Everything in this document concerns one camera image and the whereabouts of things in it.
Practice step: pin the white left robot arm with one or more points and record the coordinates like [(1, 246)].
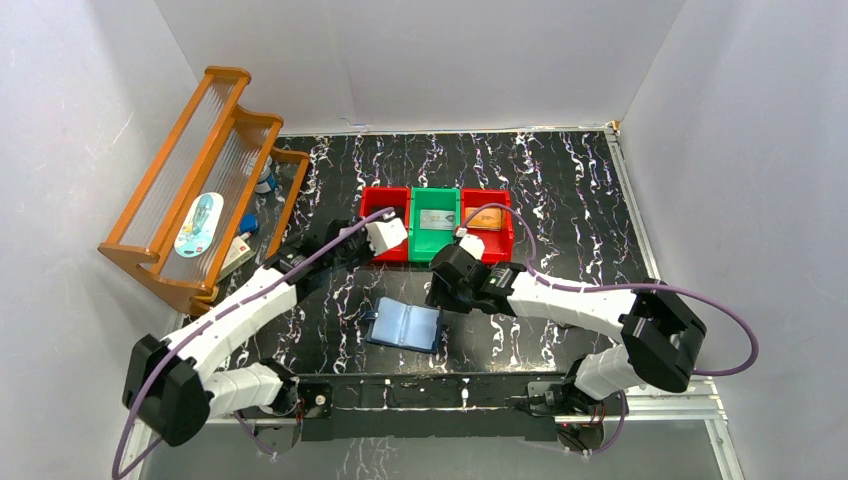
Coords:
[(175, 384)]

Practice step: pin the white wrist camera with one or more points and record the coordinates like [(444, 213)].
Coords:
[(384, 235), (471, 243)]

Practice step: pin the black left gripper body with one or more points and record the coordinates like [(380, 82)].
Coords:
[(357, 240)]

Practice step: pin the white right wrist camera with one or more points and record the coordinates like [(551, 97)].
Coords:
[(471, 243)]

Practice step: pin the left red plastic bin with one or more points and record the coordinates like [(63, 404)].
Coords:
[(376, 199)]

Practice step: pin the white blue bottle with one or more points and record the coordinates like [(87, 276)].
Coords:
[(266, 181)]

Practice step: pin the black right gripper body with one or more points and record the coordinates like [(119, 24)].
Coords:
[(455, 299)]

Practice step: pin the orange card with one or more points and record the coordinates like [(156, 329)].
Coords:
[(490, 218)]

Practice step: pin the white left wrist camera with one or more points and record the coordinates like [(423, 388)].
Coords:
[(384, 235)]

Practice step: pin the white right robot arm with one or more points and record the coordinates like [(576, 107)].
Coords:
[(657, 337)]

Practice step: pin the blue capped tube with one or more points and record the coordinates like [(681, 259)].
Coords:
[(248, 226)]

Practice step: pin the green plastic bin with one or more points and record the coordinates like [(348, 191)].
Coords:
[(425, 244)]

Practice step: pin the orange wooden rack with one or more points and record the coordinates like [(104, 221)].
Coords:
[(216, 146)]

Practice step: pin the red plastic bin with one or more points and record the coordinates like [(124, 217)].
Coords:
[(376, 199), (498, 244)]

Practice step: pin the blue leather card holder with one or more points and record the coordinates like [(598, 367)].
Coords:
[(404, 326)]

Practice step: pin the white red box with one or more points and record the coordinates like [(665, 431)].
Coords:
[(238, 254)]

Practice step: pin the right red plastic bin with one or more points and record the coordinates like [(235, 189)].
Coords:
[(498, 244)]

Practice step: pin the grey silver card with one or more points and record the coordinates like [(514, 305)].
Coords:
[(434, 219)]

